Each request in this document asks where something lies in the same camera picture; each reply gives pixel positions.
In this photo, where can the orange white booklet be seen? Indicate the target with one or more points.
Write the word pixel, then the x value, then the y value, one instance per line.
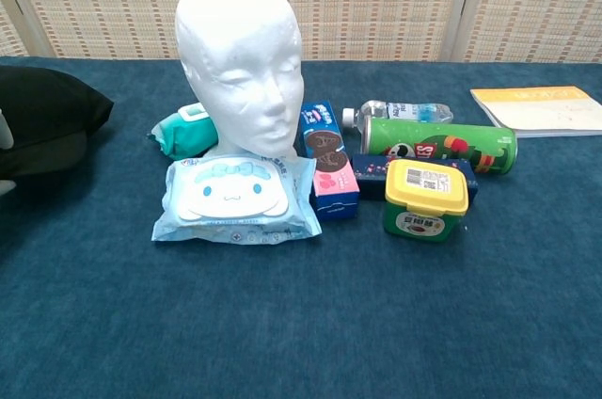
pixel 541 109

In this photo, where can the woven folding screen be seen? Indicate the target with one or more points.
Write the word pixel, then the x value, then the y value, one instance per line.
pixel 353 4

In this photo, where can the black baseball cap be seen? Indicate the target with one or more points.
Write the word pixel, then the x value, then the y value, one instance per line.
pixel 47 107

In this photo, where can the yellow lid green tub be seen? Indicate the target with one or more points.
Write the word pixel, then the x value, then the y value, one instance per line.
pixel 423 201

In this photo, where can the light blue cartoon wipes pack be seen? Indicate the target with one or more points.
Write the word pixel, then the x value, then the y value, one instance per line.
pixel 235 201

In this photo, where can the teal green wipes pack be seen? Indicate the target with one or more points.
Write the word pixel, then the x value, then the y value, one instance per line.
pixel 185 133

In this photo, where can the dark blue slim box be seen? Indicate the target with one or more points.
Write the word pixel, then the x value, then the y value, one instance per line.
pixel 371 178

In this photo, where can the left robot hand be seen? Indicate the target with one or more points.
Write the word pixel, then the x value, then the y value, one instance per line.
pixel 5 133

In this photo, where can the green chips can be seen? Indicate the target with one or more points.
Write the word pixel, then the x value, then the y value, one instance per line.
pixel 442 140

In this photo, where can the clear plastic water bottle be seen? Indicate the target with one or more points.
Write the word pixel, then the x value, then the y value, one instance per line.
pixel 404 111

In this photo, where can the blue pink cookie box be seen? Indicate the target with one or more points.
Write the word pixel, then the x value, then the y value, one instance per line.
pixel 329 173

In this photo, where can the white foam mannequin head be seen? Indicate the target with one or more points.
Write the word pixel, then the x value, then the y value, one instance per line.
pixel 235 51

